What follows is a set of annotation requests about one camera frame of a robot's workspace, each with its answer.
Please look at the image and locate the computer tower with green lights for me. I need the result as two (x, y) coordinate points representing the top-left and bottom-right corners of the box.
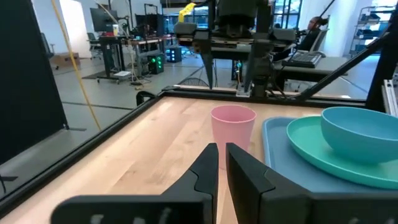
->
(147, 53), (165, 75)

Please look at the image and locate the yellow hanging cable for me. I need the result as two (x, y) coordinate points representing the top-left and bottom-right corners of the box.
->
(50, 0), (102, 131)

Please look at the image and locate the green plastic plate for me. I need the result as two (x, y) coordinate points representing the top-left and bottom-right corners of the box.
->
(286, 115), (398, 190)

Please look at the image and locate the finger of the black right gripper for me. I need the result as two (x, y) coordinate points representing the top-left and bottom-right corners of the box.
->
(244, 30), (271, 93)
(193, 30), (216, 90)

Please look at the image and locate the black upright frame post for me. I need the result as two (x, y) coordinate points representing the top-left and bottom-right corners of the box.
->
(365, 9), (398, 113)

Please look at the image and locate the person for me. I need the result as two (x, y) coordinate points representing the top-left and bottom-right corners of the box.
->
(297, 16), (330, 53)

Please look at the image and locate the wooden top work desk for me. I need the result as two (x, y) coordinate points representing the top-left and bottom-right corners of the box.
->
(98, 34), (167, 84)

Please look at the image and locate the yellow paper tag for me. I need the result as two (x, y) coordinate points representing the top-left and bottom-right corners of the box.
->
(178, 2), (198, 24)

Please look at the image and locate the blue plastic bowl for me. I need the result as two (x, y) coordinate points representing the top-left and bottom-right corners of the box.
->
(320, 106), (398, 165)

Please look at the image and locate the metal storage shelf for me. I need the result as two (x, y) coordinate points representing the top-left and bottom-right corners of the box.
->
(349, 4), (396, 57)

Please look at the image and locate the black computer keyboard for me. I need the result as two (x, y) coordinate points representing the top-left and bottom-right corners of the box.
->
(282, 52), (323, 69)

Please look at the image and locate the brown cardboard box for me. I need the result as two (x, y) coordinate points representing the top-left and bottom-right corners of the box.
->
(49, 52), (81, 67)

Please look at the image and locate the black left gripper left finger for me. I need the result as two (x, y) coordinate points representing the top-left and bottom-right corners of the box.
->
(51, 142), (220, 224)

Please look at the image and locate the large black monitor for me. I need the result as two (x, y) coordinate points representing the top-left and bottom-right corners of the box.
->
(90, 7), (119, 33)

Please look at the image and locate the black folding partition screen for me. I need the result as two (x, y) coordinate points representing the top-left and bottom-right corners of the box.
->
(0, 0), (70, 166)

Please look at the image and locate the grey office desk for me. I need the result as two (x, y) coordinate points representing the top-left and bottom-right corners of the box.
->
(273, 55), (354, 91)

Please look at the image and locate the black table edge frame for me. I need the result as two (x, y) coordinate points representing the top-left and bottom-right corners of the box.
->
(0, 88), (368, 218)

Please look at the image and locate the blue plastic tray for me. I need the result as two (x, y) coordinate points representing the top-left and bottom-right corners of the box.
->
(262, 116), (398, 194)

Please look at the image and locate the black diagonal frame strut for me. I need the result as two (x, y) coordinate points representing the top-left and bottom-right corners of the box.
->
(295, 29), (391, 102)

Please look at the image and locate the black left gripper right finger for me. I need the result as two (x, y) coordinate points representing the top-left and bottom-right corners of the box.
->
(226, 142), (398, 224)

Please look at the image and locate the pink plastic cup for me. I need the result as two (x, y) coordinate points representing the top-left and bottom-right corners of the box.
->
(210, 105), (257, 170)

